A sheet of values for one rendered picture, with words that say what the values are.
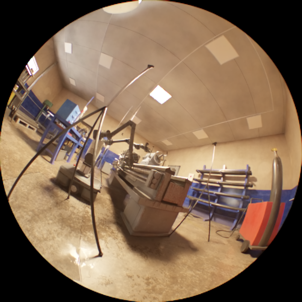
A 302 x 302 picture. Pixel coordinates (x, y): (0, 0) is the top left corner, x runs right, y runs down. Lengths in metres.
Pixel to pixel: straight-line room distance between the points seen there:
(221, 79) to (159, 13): 2.28
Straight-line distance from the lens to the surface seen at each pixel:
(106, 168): 5.00
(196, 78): 2.99
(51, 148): 2.52
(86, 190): 1.34
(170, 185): 1.04
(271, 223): 1.76
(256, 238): 1.73
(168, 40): 2.88
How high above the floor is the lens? 0.63
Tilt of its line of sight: 17 degrees up
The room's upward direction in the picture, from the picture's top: 25 degrees clockwise
